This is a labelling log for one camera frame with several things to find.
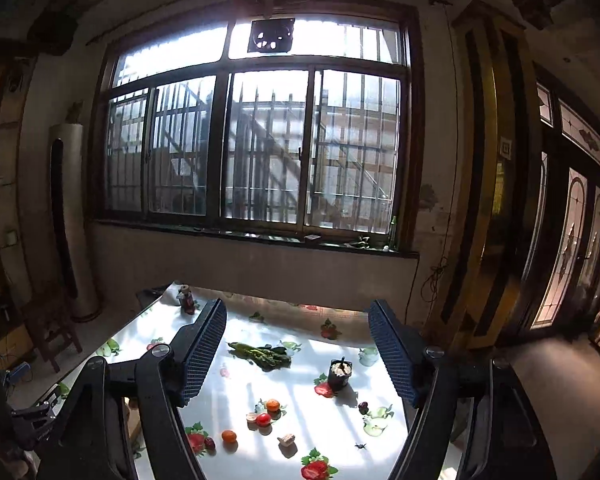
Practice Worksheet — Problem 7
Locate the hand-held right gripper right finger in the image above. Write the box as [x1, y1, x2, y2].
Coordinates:
[367, 299, 553, 480]

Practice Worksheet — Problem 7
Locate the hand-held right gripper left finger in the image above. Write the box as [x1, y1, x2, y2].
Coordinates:
[37, 298, 228, 480]

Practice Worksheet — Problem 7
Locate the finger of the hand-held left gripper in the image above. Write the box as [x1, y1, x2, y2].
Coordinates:
[12, 422, 53, 448]
[11, 400, 57, 423]

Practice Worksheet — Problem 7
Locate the black round container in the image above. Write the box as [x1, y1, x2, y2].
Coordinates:
[327, 356, 353, 392]

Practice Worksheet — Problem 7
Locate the small dark bottle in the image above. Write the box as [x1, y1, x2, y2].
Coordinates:
[176, 284, 197, 316]

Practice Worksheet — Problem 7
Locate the green leafy vegetable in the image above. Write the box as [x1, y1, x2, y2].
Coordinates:
[227, 341, 293, 372]

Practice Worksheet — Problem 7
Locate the wooden stool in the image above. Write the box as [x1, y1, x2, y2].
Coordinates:
[25, 300, 83, 373]

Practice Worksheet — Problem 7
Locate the fruit printed tablecloth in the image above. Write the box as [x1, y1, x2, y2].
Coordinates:
[40, 282, 461, 480]

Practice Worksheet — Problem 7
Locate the standing air conditioner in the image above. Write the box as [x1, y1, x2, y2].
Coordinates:
[49, 122, 101, 322]

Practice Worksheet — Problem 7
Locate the tall wooden cabinet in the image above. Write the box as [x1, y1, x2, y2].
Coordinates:
[450, 0, 536, 351]

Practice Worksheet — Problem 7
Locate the stained glass door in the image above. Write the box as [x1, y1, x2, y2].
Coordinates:
[530, 80, 600, 331]

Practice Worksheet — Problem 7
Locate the barred sliding window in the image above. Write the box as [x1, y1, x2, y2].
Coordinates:
[92, 2, 423, 256]

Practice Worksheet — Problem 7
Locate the black exhaust fan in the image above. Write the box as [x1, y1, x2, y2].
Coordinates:
[248, 19, 297, 54]

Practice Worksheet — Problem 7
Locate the hanging dark cable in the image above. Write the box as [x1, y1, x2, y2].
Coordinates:
[407, 255, 448, 311]

